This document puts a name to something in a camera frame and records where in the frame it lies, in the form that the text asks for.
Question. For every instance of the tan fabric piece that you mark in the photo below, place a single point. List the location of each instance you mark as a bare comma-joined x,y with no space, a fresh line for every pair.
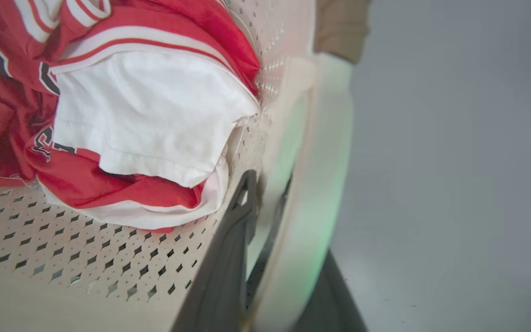
341,25

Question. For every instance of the red and white sports jersey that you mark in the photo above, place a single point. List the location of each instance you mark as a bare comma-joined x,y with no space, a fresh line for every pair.
12,115

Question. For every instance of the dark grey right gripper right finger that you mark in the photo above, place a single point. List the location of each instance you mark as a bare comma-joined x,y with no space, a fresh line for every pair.
330,309

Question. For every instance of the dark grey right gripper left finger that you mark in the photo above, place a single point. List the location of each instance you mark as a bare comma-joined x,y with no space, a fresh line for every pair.
219,276

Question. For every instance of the white perforated plastic laundry basket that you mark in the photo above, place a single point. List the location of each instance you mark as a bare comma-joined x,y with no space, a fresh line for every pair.
62,258

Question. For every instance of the white t-shirt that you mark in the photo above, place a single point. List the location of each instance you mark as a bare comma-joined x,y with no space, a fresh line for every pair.
150,115

